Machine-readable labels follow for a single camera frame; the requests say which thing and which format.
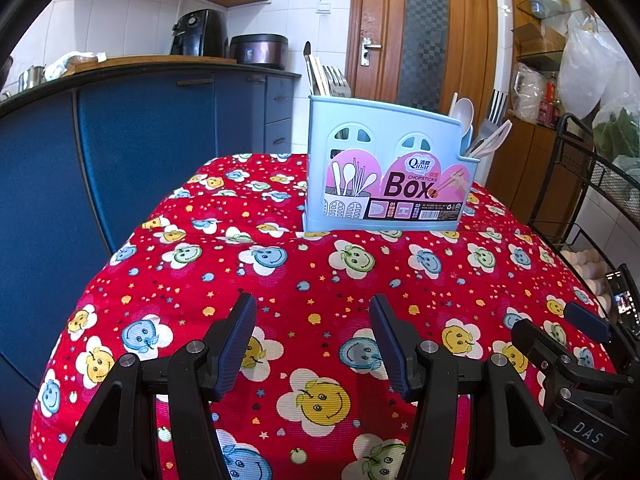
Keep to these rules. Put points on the clear bag of green vegetables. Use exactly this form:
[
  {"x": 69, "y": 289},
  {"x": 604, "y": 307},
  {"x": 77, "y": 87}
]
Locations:
[{"x": 617, "y": 130}]

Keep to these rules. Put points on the white plastic bag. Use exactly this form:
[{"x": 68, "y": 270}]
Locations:
[{"x": 585, "y": 70}]

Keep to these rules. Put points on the dark rice cooker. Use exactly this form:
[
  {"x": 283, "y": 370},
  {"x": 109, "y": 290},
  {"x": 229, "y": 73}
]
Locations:
[{"x": 257, "y": 50}]

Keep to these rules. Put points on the pile of white eggs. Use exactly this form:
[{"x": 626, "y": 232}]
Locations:
[{"x": 585, "y": 265}]

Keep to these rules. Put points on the white plastic jar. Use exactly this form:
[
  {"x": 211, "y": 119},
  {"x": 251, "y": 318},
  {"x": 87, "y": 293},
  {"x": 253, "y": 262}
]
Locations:
[{"x": 538, "y": 1}]

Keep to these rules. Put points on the wooden door with glass pane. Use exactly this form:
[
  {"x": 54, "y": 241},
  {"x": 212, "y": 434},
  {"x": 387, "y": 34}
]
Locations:
[{"x": 380, "y": 10}]

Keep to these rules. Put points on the red smiley flower tablecloth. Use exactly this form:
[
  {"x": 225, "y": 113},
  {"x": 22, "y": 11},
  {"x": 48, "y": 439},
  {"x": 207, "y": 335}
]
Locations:
[{"x": 300, "y": 260}]

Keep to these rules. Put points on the clear plastic bag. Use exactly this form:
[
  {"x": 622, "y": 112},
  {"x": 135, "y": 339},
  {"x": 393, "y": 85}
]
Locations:
[{"x": 527, "y": 90}]

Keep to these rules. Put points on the light blue utensil holder box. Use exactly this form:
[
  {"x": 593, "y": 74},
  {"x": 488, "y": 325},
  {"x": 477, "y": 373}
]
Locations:
[{"x": 390, "y": 120}]

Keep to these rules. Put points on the black smartphone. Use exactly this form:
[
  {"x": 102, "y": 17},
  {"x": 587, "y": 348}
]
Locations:
[{"x": 622, "y": 305}]

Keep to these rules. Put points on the black air fryer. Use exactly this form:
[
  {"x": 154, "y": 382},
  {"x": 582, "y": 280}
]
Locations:
[{"x": 197, "y": 32}]

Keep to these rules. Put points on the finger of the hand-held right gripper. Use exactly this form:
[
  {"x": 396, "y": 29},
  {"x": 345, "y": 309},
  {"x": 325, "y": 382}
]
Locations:
[
  {"x": 540, "y": 347},
  {"x": 587, "y": 320}
]

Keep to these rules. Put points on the blue kitchen counter cabinet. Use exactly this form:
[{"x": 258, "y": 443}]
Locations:
[{"x": 150, "y": 135}]

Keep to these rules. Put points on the beige plastic spoon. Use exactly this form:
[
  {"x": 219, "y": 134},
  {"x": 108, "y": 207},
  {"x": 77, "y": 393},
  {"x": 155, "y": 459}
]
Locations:
[{"x": 462, "y": 112}]

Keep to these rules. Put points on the stainless steel kettle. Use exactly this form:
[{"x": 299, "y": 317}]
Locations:
[{"x": 30, "y": 78}]

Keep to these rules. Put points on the wooden cabinet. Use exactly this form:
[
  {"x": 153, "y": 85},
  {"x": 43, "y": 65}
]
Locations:
[{"x": 515, "y": 170}]

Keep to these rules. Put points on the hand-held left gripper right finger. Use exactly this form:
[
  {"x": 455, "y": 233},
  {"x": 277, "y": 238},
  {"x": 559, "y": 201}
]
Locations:
[{"x": 395, "y": 350}]

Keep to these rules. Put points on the white light switch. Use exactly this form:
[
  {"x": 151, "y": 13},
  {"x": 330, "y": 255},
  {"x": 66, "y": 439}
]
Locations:
[{"x": 324, "y": 7}]

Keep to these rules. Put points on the metal fork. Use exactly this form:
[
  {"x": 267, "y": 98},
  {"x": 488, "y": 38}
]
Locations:
[
  {"x": 344, "y": 87},
  {"x": 334, "y": 80}
]

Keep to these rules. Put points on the cardboard box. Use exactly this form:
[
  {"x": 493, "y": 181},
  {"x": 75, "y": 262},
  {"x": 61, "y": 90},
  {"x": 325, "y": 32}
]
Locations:
[{"x": 532, "y": 36}]

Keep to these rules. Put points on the white dish cloth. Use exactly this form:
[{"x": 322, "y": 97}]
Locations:
[{"x": 67, "y": 62}]

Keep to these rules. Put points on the metal spoon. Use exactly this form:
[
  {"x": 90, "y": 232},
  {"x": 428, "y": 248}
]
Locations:
[{"x": 307, "y": 57}]

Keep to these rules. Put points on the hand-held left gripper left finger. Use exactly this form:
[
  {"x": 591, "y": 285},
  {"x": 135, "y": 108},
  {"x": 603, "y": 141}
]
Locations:
[{"x": 235, "y": 345}]

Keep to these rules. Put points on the red bottles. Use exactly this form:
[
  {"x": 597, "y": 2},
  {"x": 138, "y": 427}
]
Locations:
[{"x": 550, "y": 105}]

